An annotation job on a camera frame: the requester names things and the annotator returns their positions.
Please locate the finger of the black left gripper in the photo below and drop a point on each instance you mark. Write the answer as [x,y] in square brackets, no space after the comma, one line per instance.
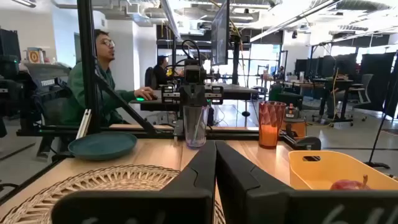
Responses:
[186,96]
[200,96]

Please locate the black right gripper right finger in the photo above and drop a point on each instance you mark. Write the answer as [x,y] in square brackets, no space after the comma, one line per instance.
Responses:
[280,208]

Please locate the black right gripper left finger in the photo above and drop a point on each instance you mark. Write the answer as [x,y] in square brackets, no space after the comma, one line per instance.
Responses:
[140,205]

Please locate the teal round plate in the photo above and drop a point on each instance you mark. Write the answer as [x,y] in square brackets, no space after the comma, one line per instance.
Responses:
[102,146]

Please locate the red apple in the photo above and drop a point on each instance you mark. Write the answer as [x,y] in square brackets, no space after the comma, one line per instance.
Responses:
[348,185]

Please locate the orange plastic cup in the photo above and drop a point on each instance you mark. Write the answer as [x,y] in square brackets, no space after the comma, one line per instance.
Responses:
[271,130]

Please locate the person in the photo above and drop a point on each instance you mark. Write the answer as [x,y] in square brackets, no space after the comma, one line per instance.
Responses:
[161,74]
[84,90]

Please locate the black office desk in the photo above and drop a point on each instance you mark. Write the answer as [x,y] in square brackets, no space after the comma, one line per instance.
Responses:
[236,90]

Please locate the clear plastic cup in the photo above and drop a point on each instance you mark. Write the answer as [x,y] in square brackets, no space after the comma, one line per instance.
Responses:
[195,133]

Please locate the round woven wicker placemat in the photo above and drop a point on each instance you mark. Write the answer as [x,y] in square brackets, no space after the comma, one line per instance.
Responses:
[93,193]

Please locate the yellow plastic bin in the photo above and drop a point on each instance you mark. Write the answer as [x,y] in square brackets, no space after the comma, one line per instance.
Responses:
[314,174]

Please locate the black computer monitor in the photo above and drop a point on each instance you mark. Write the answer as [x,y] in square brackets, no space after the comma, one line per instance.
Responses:
[220,37]

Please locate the black office chair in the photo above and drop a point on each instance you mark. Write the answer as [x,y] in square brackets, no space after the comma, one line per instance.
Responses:
[53,102]

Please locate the black tripod stand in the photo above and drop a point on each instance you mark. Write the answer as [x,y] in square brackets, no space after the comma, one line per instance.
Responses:
[381,126]

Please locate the grey office chair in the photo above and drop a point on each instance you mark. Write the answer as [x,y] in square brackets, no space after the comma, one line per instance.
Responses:
[362,90]

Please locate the black partition screen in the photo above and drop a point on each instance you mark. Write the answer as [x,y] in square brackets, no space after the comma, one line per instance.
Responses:
[373,77]

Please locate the black aluminium table frame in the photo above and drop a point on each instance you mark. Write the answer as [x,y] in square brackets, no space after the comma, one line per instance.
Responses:
[88,62]

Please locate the silver aluminium bracket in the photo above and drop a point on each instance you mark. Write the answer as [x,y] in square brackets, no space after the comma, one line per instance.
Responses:
[84,124]

